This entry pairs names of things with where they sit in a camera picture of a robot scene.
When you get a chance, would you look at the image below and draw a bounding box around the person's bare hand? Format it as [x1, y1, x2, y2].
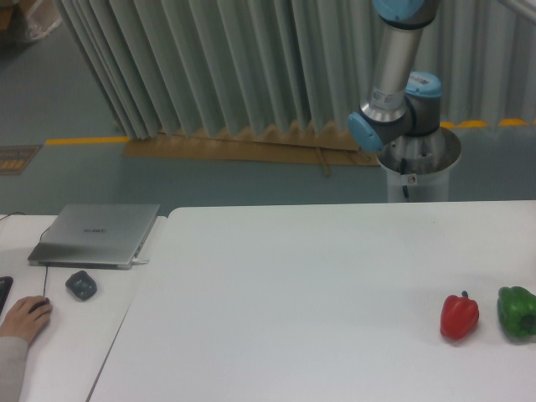
[1, 296, 53, 346]

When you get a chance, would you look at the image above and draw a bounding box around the black computer mouse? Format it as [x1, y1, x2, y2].
[28, 297, 50, 314]

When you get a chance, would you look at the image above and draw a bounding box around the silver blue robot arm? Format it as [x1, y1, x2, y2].
[348, 1, 535, 152]

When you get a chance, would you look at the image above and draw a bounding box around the grey sleeved forearm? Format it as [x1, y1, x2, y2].
[1, 337, 28, 402]

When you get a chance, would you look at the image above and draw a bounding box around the black keyboard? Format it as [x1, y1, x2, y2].
[0, 276, 13, 313]

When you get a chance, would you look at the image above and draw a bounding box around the dark grey earbuds case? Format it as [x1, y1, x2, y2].
[65, 271, 98, 302]

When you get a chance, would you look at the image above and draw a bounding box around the silver closed laptop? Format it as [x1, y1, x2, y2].
[28, 204, 160, 269]

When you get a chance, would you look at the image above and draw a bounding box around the white usb plug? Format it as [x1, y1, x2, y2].
[131, 258, 150, 265]

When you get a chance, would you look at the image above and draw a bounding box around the grey-green folding curtain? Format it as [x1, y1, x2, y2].
[56, 1, 535, 139]

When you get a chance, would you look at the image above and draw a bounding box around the brown cardboard sheet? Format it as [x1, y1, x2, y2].
[122, 121, 379, 176]

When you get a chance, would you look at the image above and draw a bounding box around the red bell pepper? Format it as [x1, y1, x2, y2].
[440, 291, 479, 341]

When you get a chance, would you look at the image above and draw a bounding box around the green bell pepper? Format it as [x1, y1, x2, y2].
[497, 286, 535, 338]

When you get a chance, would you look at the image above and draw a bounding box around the black mouse cable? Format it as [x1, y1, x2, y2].
[0, 211, 59, 297]

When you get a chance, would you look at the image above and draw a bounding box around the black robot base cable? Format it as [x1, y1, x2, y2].
[399, 157, 412, 204]

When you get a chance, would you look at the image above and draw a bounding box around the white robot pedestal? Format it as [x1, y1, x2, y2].
[377, 127, 461, 203]

